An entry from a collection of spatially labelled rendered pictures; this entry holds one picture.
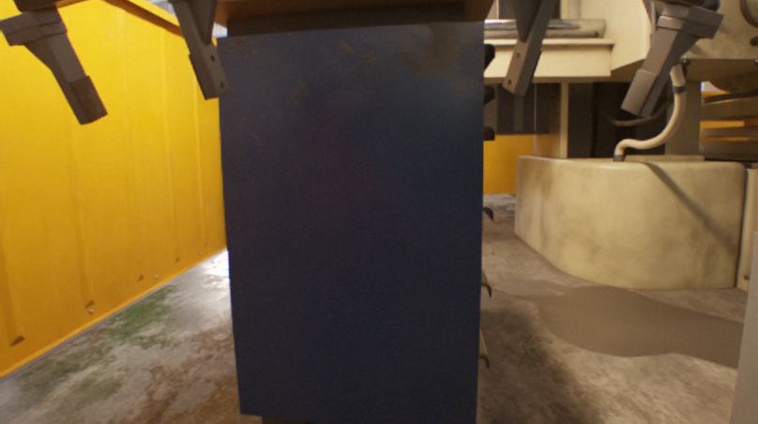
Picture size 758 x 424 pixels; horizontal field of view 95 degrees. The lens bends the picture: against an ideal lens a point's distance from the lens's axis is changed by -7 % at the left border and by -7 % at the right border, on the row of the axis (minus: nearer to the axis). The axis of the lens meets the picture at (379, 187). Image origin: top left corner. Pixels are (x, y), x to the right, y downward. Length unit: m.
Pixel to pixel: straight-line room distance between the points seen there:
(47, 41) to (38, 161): 0.91
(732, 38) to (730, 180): 0.63
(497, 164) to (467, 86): 3.60
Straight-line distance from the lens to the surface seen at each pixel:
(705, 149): 3.45
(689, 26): 0.44
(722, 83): 2.87
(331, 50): 0.67
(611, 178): 2.07
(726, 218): 2.32
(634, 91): 0.45
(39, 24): 0.44
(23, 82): 1.32
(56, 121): 1.37
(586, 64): 2.21
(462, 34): 0.66
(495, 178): 4.23
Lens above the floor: 0.69
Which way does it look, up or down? 6 degrees down
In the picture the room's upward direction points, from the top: 1 degrees counter-clockwise
